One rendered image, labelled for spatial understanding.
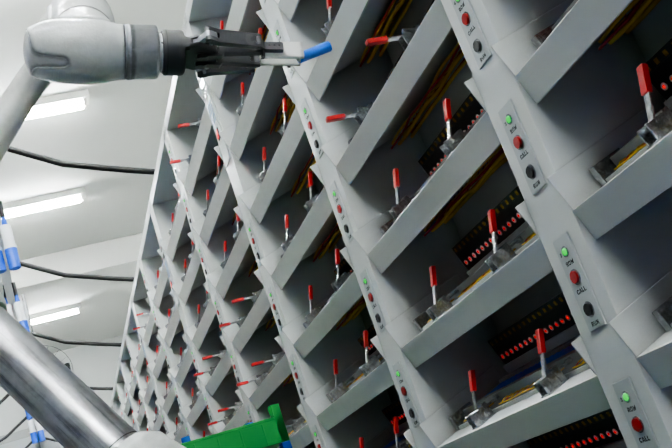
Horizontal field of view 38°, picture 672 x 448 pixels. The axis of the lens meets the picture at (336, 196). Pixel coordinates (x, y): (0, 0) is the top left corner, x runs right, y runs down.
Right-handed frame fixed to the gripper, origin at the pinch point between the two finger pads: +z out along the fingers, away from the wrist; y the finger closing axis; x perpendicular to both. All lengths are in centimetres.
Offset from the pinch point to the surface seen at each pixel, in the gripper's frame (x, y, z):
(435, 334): 47, 13, 24
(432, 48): 11.5, -21.8, 17.7
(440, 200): 29.9, -6.0, 21.3
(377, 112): 9.7, 3.0, 16.5
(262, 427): 52, 62, 2
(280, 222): -6, 99, 20
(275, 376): 29, 129, 20
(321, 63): -9.0, 18.9, 12.6
